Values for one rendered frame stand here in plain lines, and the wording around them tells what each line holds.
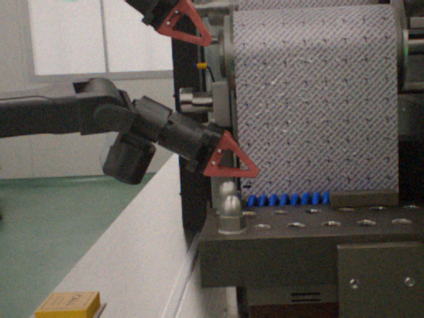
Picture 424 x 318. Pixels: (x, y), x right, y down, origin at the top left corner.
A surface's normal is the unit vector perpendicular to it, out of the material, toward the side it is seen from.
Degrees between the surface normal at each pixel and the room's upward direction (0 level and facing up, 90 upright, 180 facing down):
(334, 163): 90
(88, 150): 90
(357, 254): 90
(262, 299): 90
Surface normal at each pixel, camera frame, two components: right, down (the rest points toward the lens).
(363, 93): -0.01, 0.14
